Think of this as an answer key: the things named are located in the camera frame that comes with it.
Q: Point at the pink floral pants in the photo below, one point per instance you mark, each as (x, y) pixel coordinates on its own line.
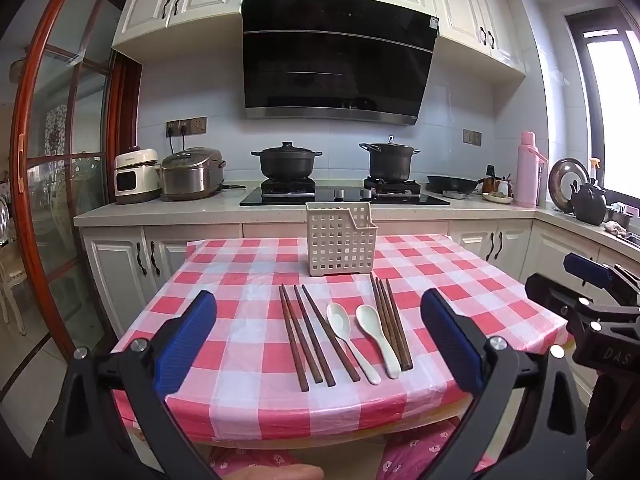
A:
(435, 450)

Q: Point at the pink thermos flask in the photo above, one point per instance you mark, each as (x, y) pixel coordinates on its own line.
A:
(526, 170)

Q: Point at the metal sink container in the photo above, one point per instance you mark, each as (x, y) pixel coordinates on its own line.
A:
(620, 217)

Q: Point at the black glass gas stove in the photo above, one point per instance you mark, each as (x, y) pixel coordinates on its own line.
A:
(300, 199)

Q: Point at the black casserole pot with lid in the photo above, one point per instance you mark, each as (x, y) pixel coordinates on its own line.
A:
(285, 162)

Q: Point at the triple wall socket panel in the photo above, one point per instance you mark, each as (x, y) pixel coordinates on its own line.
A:
(186, 126)

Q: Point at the black range hood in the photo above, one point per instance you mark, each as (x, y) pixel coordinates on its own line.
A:
(340, 50)

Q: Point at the dark stockpot with glass lid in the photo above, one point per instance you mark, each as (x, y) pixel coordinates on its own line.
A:
(390, 160)

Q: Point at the black wok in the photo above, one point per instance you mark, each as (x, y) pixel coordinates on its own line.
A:
(452, 183)

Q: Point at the kitchen window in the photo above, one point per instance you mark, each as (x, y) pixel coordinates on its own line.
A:
(615, 110)

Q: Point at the small white bottle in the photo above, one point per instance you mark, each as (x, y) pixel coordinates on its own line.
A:
(502, 187)

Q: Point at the spray bottle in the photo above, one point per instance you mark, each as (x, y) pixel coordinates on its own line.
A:
(594, 165)

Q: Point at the red wooden glass door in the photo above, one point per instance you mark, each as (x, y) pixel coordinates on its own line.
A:
(17, 160)

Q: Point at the white ceramic spoon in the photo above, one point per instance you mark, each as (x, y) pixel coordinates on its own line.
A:
(338, 317)
(369, 319)

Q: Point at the red white checkered tablecloth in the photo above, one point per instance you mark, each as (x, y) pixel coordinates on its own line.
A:
(240, 310)

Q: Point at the black kettle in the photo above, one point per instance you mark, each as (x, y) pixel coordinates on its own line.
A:
(589, 205)

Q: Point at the white plastic utensil basket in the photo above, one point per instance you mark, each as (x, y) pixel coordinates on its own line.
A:
(325, 208)

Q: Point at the white countertop cooking appliance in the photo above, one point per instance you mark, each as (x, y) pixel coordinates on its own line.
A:
(135, 175)

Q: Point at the person's left hand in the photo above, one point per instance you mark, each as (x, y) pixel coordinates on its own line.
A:
(280, 472)

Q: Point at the dark sauce bottle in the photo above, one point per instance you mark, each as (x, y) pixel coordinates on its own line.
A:
(490, 175)

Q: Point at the crumpled dish cloth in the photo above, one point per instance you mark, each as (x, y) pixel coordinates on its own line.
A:
(616, 228)

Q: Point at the steel pot lid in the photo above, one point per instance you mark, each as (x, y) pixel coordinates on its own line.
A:
(562, 180)

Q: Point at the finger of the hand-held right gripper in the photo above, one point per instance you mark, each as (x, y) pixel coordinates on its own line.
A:
(547, 295)
(587, 267)

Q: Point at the silver rice cooker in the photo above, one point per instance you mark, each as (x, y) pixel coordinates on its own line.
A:
(190, 175)

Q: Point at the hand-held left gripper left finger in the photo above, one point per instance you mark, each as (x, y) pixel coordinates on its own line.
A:
(185, 340)

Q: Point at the small wall switch panel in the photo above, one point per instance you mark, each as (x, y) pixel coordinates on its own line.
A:
(471, 137)

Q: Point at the person's right forearm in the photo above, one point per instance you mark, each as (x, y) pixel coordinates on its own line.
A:
(617, 420)

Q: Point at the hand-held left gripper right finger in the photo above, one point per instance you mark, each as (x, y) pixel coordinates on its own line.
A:
(452, 340)

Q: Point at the small white dish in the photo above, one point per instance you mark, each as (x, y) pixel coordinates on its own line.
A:
(497, 198)

